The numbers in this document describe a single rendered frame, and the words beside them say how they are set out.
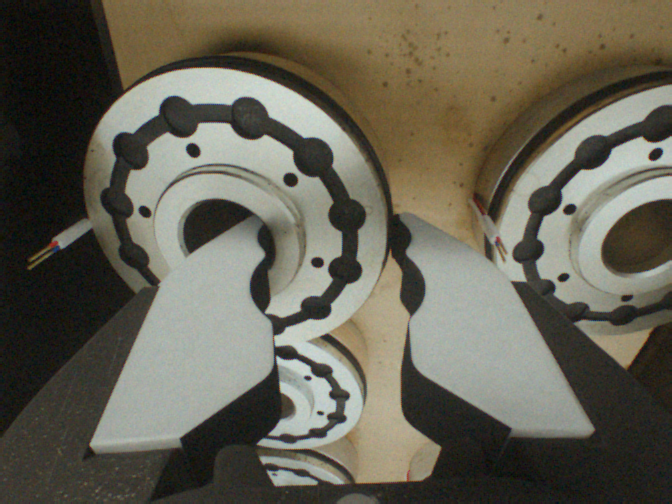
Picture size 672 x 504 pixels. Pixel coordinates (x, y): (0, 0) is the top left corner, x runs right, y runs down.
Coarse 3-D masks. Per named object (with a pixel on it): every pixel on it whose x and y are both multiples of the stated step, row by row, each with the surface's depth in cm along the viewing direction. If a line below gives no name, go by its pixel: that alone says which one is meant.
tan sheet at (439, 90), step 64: (128, 0) 13; (192, 0) 12; (256, 0) 12; (320, 0) 12; (384, 0) 12; (448, 0) 12; (512, 0) 12; (576, 0) 11; (640, 0) 11; (128, 64) 14; (320, 64) 13; (384, 64) 13; (448, 64) 13; (512, 64) 13; (576, 64) 12; (384, 128) 14; (448, 128) 14; (448, 192) 15; (384, 320) 19; (384, 384) 22; (384, 448) 26
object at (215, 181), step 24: (192, 168) 10; (216, 168) 10; (240, 168) 10; (168, 192) 10; (192, 192) 10; (216, 192) 10; (240, 192) 10; (264, 192) 10; (168, 216) 11; (264, 216) 10; (288, 216) 10; (168, 240) 11; (192, 240) 12; (288, 240) 11; (168, 264) 12; (288, 264) 11
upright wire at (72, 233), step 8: (80, 224) 12; (88, 224) 12; (64, 232) 11; (72, 232) 11; (80, 232) 12; (56, 240) 11; (64, 240) 11; (72, 240) 11; (48, 248) 11; (56, 248) 11; (32, 256) 10; (32, 264) 10
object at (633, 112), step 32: (608, 96) 10; (640, 96) 10; (576, 128) 11; (608, 128) 10; (640, 128) 11; (544, 160) 11; (576, 160) 11; (608, 160) 11; (640, 160) 11; (512, 192) 12; (544, 192) 12; (576, 192) 12; (512, 224) 12; (544, 224) 12; (512, 256) 13; (544, 256) 13; (544, 288) 14; (576, 288) 13; (576, 320) 14; (608, 320) 14; (640, 320) 14
